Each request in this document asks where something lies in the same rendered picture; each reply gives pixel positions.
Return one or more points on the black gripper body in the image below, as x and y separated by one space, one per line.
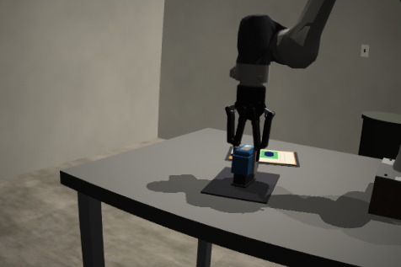
255 99

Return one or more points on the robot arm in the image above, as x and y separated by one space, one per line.
261 40

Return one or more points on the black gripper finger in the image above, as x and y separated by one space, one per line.
258 144
235 141

